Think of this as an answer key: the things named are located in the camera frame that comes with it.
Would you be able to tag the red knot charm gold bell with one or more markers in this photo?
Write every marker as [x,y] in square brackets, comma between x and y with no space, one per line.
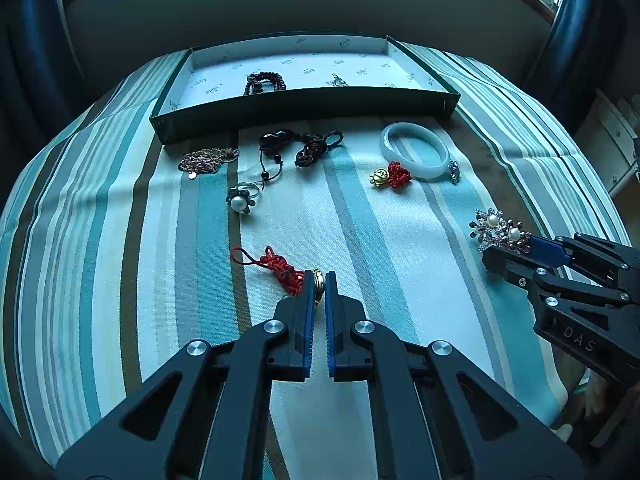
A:
[277,265]

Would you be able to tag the white jade bangle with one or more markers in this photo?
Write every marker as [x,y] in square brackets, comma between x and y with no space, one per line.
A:
[432,172]

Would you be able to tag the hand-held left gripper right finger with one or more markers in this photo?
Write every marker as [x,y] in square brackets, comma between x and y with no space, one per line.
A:
[331,330]

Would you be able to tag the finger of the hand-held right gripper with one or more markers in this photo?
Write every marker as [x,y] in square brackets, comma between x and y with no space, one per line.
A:
[502,260]
[547,251]

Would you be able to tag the light wooden cabinet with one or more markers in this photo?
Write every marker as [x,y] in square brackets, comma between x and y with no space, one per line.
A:
[615,130]

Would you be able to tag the small silver brooch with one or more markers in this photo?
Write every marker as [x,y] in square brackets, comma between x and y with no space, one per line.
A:
[454,172]

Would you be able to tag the dark blue curtain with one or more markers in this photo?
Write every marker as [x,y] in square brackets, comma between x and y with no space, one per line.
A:
[575,25]
[35,35]

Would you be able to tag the crystal pearl flower brooch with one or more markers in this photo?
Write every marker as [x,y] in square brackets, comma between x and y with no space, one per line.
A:
[495,225]

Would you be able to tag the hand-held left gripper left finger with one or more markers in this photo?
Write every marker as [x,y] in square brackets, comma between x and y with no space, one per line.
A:
[309,330]

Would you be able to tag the red knot charm gold figure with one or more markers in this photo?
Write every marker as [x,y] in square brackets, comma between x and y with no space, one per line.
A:
[397,176]

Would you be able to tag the green tray with white lining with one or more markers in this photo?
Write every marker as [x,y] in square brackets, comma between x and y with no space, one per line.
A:
[300,110]

